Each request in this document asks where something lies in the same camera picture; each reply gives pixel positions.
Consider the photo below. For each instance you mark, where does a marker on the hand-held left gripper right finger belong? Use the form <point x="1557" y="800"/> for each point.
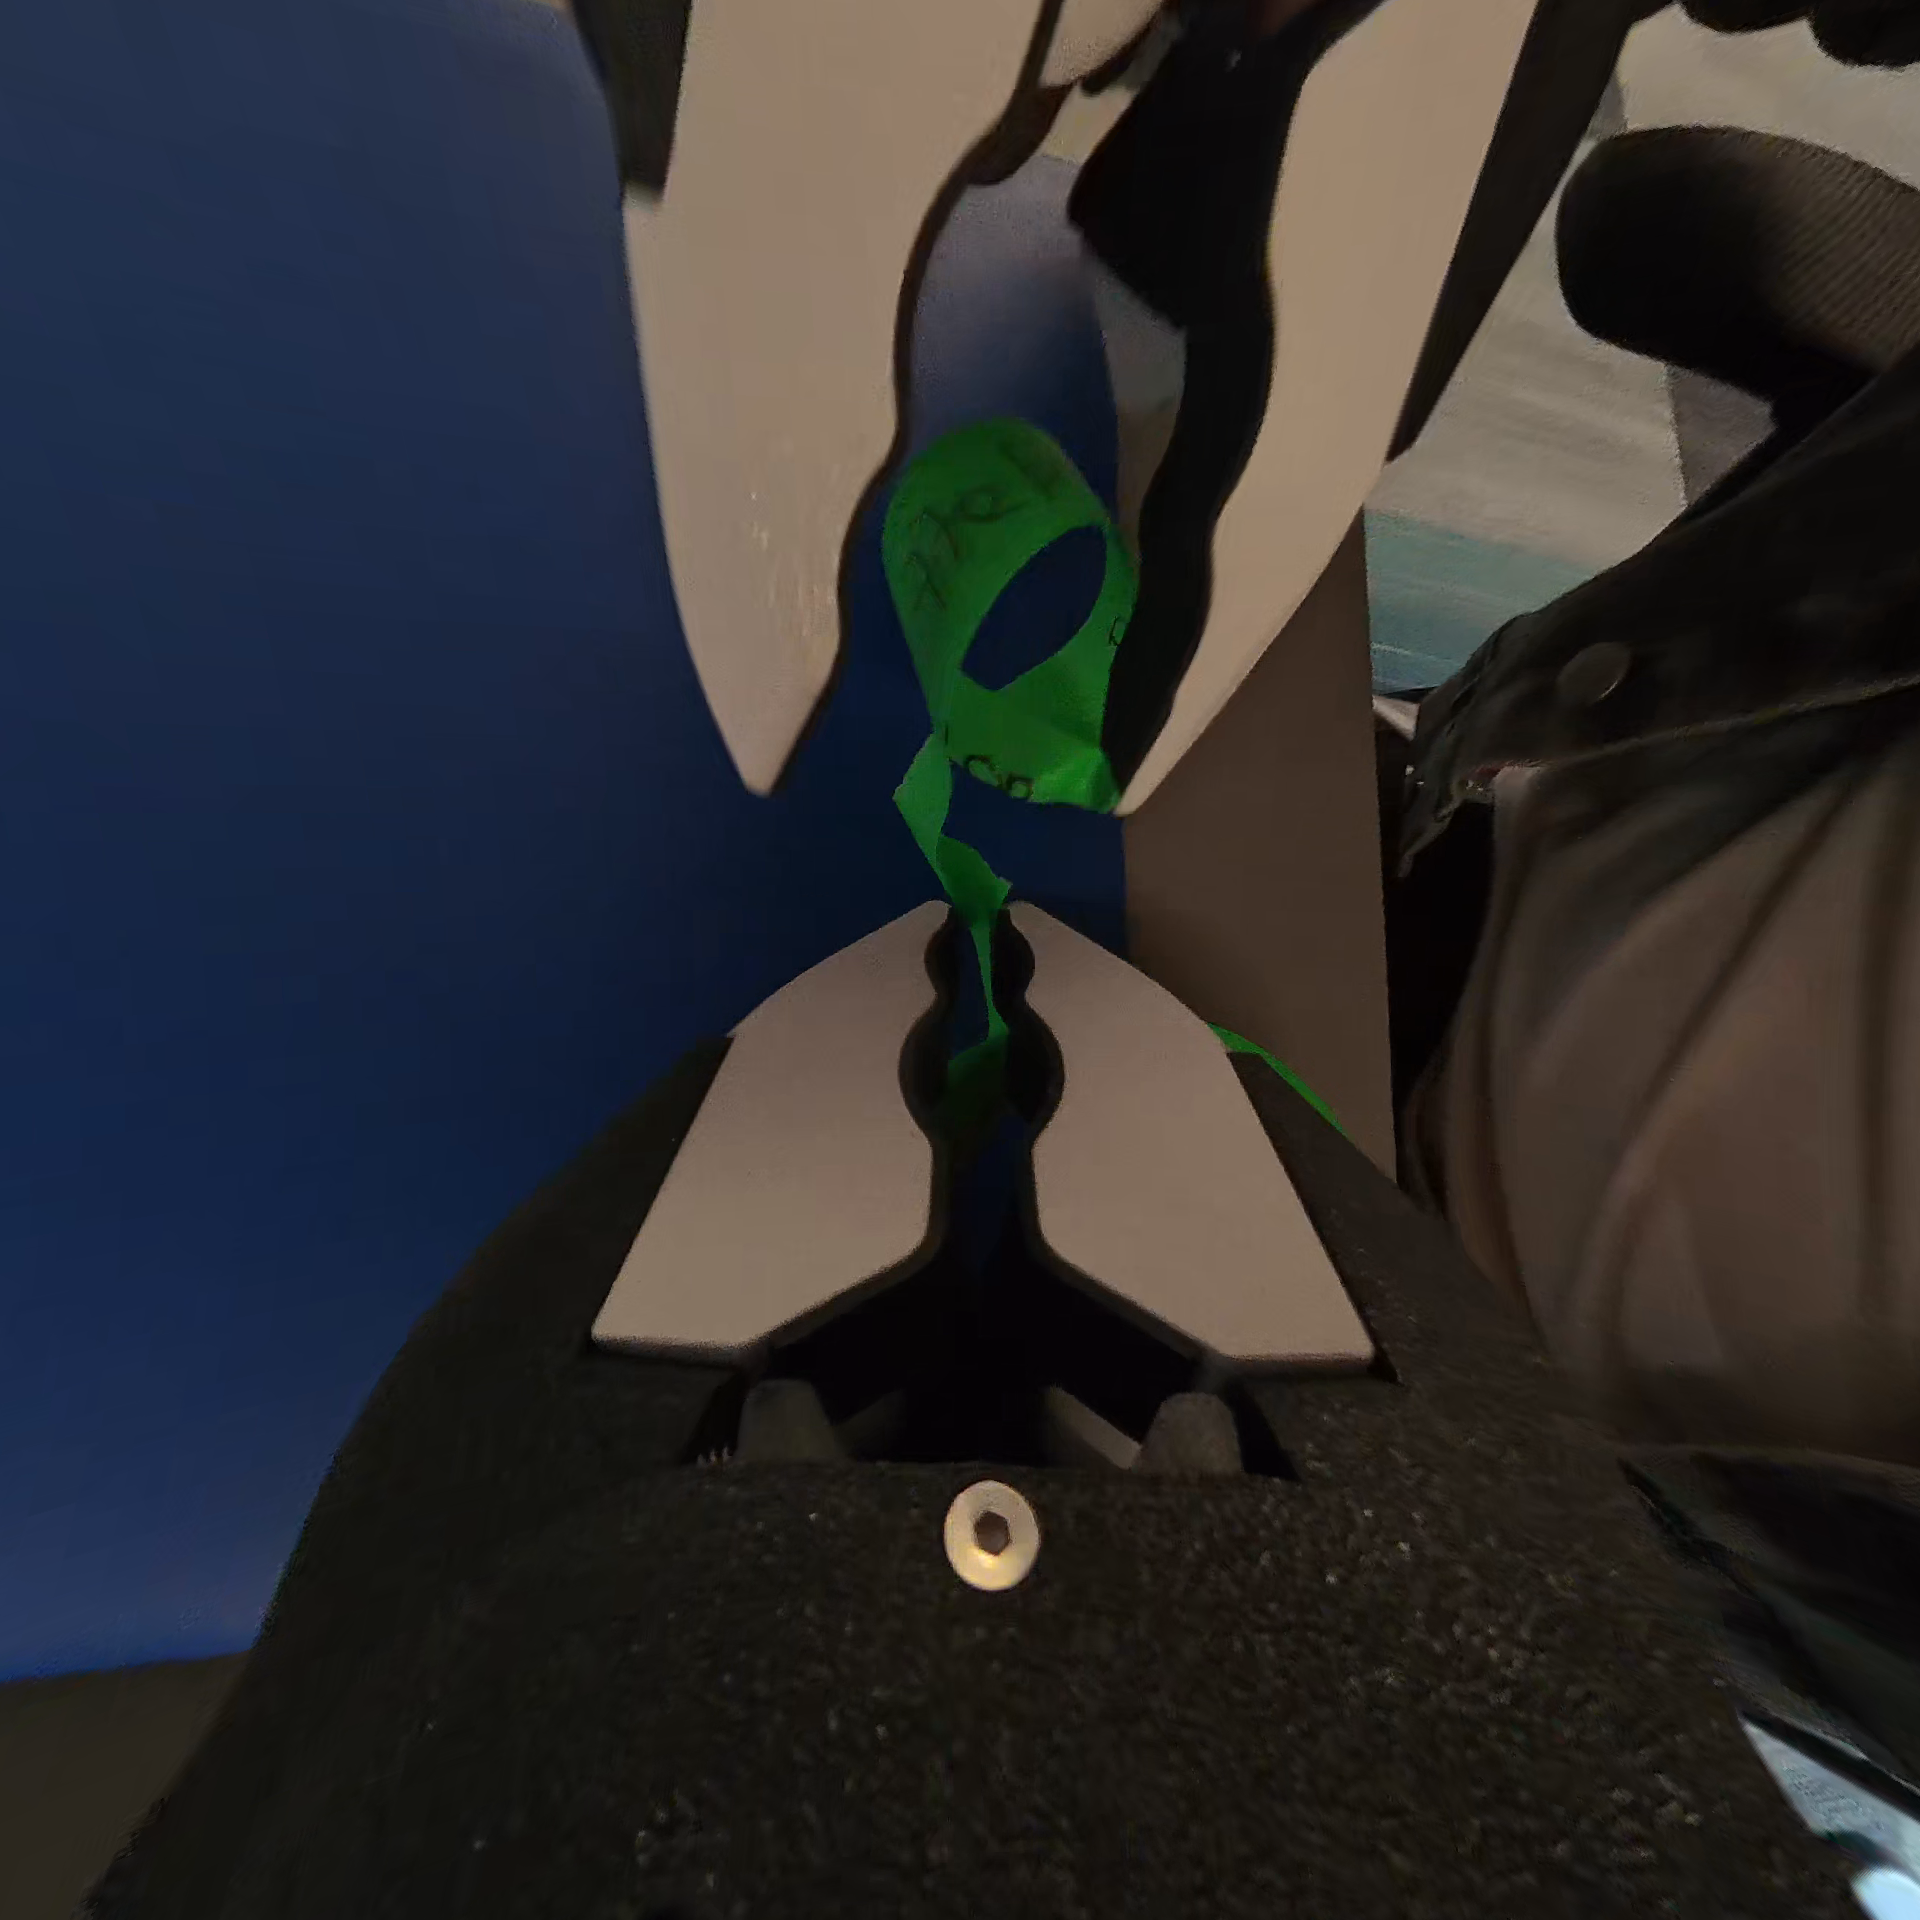
<point x="1186" y="1202"/>

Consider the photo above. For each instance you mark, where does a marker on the beige upright panel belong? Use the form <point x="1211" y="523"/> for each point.
<point x="1273" y="931"/>

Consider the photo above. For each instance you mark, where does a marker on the grey trousers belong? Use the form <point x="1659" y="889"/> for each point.
<point x="1679" y="1082"/>

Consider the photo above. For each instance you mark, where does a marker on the glossy dark plastic bag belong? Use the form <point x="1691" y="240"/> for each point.
<point x="1819" y="1726"/>

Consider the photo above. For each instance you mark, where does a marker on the green tape strip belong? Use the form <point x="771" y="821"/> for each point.
<point x="959" y="511"/>

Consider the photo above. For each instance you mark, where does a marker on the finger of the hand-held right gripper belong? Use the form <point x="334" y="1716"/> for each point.
<point x="1306" y="450"/>
<point x="767" y="377"/>

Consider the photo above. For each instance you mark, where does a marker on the blue fabric panel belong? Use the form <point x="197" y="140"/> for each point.
<point x="300" y="752"/>

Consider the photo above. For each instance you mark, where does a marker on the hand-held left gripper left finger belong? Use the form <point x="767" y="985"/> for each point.
<point x="778" y="1184"/>

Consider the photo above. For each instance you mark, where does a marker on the black chair armrest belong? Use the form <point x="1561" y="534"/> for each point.
<point x="1725" y="256"/>

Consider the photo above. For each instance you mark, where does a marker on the black jacket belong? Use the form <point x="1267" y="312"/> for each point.
<point x="1725" y="631"/>

